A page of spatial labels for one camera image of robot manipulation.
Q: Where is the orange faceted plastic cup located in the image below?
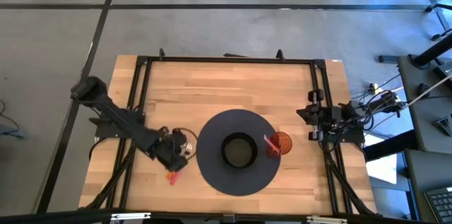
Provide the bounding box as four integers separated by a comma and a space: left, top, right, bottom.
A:
266, 131, 294, 158

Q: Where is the black wedge shaped object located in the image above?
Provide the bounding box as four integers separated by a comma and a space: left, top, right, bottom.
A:
436, 114, 452, 137

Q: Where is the blue grey floor object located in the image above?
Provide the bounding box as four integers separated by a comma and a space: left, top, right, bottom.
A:
0, 126, 28, 141

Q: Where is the round dark woven placemat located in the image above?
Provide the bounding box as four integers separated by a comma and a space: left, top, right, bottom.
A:
196, 109, 282, 197

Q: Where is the white cable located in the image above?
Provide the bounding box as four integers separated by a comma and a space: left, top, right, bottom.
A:
405, 73, 452, 108

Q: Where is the black keyboard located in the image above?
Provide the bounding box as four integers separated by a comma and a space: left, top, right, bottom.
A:
423, 185, 452, 224

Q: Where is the grey desk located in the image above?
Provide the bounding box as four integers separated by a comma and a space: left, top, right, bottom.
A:
404, 148, 452, 224
398, 54, 452, 151

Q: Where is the black aluminium table frame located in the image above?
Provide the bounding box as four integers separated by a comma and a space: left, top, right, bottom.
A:
79, 47, 382, 218

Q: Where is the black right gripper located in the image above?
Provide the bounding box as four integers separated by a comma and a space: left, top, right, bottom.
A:
296, 88, 342, 142

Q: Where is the white sheet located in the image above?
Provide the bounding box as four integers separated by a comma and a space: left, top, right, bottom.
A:
365, 134, 398, 184

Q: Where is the black bowl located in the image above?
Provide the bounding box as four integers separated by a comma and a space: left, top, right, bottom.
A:
220, 131, 258, 170

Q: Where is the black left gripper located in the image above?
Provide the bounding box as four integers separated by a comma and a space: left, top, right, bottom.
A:
150, 128, 189, 173

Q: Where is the silver metal bracket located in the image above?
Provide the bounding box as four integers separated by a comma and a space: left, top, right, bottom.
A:
306, 216, 348, 224
110, 212, 152, 221

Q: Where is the black beam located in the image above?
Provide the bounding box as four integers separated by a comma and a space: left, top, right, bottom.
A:
363, 130, 420, 163

